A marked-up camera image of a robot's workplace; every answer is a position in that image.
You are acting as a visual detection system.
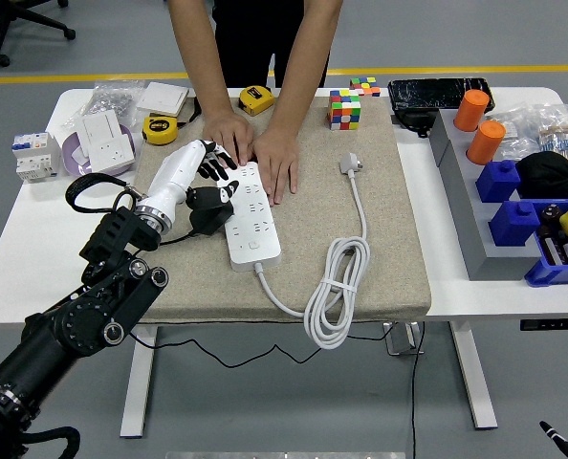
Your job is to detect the person's right hand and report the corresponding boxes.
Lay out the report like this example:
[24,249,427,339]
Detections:
[201,110,256,167]

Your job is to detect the small colourful puzzle cube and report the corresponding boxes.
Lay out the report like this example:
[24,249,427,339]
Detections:
[349,76,382,98]

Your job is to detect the clear bag of screws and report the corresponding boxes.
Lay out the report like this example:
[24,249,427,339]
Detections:
[61,80,146,133]

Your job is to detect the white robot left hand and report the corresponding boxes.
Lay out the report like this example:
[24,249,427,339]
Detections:
[138,138,241,227]

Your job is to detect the grey stepped block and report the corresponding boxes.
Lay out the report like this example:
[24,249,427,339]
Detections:
[428,109,543,282]

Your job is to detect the black power adapter plug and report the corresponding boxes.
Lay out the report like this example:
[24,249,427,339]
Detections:
[187,198,235,236]

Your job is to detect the black hanging cable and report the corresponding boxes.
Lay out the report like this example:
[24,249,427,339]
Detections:
[409,322,427,459]

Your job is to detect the orange cylinder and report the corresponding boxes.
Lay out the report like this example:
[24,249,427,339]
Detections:
[453,89,492,134]
[466,120,508,166]

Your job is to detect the white power strip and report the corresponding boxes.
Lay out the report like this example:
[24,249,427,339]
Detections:
[215,161,283,273]

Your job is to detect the clear plastic bag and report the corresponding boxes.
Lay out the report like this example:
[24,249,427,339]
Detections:
[487,107,542,162]

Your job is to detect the large colourful puzzle cube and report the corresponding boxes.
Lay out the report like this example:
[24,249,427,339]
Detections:
[328,89,363,131]

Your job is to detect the grey-brown mat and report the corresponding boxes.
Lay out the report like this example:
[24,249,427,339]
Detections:
[120,95,433,326]

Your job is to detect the white circuit breaker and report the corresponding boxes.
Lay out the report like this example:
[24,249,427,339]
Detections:
[11,132,63,184]

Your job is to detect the clear bag of resistors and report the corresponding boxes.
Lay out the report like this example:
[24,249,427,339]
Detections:
[535,103,568,162]

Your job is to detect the blue plastic bin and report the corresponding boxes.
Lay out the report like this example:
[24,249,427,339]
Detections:
[524,198,568,288]

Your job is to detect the metal bracket under table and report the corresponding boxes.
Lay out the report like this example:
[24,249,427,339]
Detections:
[382,321,426,358]

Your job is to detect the black cracked tray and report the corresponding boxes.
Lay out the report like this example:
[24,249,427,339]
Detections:
[387,77,496,116]

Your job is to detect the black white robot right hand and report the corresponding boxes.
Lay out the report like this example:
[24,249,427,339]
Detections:
[538,420,568,459]

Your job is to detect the square yellow tape measure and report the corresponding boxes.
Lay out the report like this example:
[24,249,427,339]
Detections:
[238,84,276,117]

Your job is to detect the white switch panel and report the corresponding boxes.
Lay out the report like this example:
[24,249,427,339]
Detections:
[135,81,190,117]

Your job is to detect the person's left hand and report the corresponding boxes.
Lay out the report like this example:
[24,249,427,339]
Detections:
[252,126,300,208]

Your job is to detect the white wall socket panel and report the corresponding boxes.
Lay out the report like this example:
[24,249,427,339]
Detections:
[87,133,137,174]

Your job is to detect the black table control panel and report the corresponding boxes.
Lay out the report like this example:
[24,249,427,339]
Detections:
[519,318,568,332]

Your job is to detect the thin black adapter cord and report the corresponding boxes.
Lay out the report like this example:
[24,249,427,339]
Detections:
[129,229,390,369]

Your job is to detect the white blank wall plate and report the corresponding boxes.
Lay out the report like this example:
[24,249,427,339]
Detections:
[76,109,122,157]

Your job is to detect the person's torso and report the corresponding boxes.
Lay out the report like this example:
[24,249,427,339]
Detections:
[211,0,333,90]

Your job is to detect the blue plastic block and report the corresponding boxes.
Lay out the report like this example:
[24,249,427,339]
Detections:
[475,159,523,205]
[488,199,542,248]

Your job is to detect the white table leg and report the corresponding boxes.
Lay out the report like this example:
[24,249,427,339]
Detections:
[120,326,160,439]
[448,320,499,430]

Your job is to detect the white power strip cord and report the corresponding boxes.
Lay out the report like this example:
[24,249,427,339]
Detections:
[253,151,372,351]

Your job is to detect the black cloth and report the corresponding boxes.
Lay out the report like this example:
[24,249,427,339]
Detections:
[515,151,568,201]

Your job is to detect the round yellow tape measure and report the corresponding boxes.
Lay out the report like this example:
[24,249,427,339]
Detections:
[142,114,179,146]

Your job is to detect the black office chair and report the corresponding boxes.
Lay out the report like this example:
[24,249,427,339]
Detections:
[0,0,77,68]

